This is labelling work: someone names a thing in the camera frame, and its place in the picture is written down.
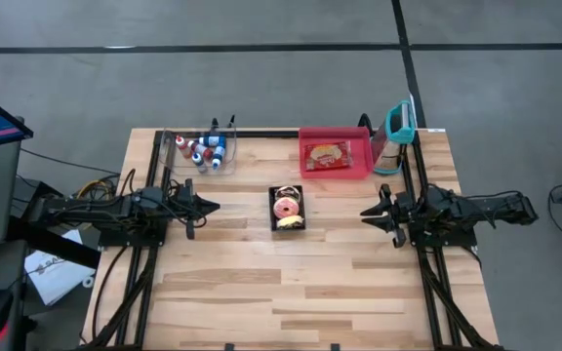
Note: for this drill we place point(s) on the black diagonal beam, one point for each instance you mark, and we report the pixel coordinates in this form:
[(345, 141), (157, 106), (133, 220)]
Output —
[(52, 246)]

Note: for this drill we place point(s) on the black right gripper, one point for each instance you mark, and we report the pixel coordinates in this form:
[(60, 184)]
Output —
[(399, 212)]

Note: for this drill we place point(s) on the black clip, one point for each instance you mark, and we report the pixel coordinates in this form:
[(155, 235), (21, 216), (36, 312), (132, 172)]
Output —
[(215, 123), (232, 121)]

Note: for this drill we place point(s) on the blue food colouring bottle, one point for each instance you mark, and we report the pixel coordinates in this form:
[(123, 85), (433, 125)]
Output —
[(199, 163), (212, 141), (218, 157)]

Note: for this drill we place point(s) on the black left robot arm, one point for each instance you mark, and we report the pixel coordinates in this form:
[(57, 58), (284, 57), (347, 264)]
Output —
[(91, 209)]

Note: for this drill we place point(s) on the white label sticker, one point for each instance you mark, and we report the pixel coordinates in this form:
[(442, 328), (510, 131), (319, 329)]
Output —
[(435, 130)]

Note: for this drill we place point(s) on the white tape roll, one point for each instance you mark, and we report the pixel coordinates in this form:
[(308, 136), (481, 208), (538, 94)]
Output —
[(88, 282)]

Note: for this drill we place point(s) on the black mesh basket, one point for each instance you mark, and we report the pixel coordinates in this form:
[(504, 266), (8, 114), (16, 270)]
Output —
[(271, 214)]

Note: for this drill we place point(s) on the clear plastic bin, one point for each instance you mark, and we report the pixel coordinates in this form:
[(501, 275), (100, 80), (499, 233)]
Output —
[(173, 166)]

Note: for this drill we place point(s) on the black box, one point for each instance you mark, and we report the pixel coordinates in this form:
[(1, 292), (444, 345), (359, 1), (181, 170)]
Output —
[(27, 190)]

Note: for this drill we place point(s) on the red food colouring bottle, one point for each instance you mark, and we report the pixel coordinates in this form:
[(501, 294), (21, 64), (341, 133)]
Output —
[(203, 151)]

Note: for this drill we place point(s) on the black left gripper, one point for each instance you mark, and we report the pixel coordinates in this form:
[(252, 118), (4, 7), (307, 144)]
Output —
[(190, 209)]

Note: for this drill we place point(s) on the black aluminium table frame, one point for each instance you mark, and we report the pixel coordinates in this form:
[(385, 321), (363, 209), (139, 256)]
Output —
[(261, 133)]

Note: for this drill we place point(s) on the pink frosted donut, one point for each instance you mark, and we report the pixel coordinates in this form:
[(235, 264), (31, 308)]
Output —
[(278, 208)]

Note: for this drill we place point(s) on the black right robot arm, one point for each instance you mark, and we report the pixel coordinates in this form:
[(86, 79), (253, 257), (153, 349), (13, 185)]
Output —
[(481, 209)]

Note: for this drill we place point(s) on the red snack packet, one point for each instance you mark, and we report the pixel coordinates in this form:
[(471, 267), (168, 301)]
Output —
[(327, 156)]

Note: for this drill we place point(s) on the white paper sheet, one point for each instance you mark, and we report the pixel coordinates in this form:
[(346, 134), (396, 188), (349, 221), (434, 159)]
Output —
[(52, 278)]

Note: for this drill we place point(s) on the orange food colouring bottle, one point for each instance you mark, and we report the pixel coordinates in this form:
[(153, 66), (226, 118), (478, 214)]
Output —
[(183, 147)]

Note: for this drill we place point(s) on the red plastic tray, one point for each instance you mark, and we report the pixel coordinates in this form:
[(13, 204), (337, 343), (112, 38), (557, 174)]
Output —
[(359, 156)]

